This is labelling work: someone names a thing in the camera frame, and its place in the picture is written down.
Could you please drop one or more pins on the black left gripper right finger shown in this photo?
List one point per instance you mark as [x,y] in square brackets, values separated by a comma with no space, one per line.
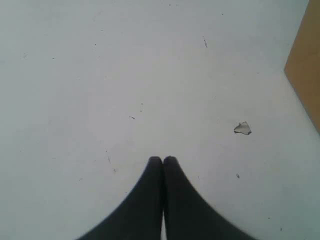
[187,215]

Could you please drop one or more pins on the brown paper bag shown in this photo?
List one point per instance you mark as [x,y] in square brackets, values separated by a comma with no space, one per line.
[302,68]

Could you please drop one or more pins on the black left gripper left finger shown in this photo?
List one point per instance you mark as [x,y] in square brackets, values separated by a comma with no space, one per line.
[140,215]

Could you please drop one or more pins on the clear plastic scrap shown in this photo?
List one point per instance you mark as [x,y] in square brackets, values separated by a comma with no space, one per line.
[242,128]

